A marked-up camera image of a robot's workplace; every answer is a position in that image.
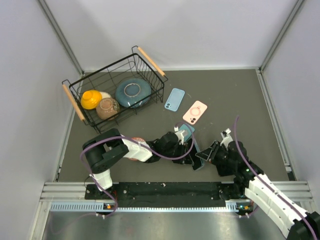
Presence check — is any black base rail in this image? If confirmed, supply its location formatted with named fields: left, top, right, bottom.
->
left=84, top=181, right=251, bottom=208

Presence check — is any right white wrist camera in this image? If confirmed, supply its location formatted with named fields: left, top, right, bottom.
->
left=220, top=128, right=233, bottom=149

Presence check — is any yellow ribbed bowl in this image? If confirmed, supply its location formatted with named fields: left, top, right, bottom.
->
left=80, top=90, right=102, bottom=110

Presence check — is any teal phone face down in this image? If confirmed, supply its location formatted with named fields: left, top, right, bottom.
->
left=178, top=124, right=195, bottom=141

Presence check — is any teal phone black screen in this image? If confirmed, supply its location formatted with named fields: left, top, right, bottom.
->
left=191, top=140, right=204, bottom=171

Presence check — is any black wire dish basket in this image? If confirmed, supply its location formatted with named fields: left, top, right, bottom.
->
left=62, top=45, right=168, bottom=134

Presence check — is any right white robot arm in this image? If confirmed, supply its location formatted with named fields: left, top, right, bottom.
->
left=196, top=141, right=320, bottom=240

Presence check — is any brown ceramic bowl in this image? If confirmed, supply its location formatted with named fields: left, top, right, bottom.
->
left=96, top=97, right=121, bottom=121

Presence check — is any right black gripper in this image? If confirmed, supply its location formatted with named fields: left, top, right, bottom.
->
left=196, top=140, right=237, bottom=168

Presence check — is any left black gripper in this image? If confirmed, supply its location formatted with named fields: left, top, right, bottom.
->
left=161, top=141, right=194, bottom=165

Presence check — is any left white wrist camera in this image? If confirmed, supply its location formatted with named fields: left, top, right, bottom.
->
left=174, top=127, right=187, bottom=145

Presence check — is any red patterned bowl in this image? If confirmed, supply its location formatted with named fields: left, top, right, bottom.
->
left=129, top=137, right=145, bottom=162

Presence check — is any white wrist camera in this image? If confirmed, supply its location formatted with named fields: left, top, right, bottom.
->
left=174, top=127, right=187, bottom=145
left=220, top=128, right=233, bottom=149

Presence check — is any blue glazed plate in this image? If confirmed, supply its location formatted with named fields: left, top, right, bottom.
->
left=115, top=78, right=152, bottom=108

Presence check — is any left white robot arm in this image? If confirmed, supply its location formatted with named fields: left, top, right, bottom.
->
left=80, top=127, right=199, bottom=199

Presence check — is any pink phone case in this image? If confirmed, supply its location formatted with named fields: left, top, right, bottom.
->
left=182, top=100, right=208, bottom=125

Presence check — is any light blue phone case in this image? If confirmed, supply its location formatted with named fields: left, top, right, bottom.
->
left=164, top=88, right=185, bottom=112

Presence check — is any cream patterned bowl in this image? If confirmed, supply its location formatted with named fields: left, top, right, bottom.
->
left=100, top=91, right=112, bottom=99

